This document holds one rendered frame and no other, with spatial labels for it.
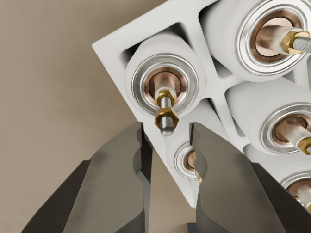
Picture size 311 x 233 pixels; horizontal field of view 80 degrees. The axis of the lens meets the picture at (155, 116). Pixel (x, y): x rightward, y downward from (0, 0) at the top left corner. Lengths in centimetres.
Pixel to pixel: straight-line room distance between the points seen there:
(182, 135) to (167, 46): 11
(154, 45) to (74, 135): 45
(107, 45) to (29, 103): 38
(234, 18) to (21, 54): 48
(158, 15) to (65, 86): 34
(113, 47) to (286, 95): 23
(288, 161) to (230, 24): 22
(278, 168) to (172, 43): 24
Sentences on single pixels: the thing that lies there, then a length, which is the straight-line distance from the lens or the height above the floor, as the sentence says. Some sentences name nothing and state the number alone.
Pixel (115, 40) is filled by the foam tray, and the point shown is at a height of 18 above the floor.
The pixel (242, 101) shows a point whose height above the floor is 20.
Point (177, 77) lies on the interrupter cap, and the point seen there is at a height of 25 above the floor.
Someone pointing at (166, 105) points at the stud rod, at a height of 31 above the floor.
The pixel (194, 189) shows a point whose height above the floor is 22.
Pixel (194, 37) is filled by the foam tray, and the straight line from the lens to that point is 28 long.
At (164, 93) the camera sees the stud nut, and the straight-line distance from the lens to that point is 18.
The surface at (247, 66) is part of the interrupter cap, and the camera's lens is 22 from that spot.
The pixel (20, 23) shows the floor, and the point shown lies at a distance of 55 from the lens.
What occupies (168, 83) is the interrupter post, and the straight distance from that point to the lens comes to 19.
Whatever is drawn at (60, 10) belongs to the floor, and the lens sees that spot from 50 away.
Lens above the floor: 45
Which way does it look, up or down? 61 degrees down
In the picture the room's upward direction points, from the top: 177 degrees counter-clockwise
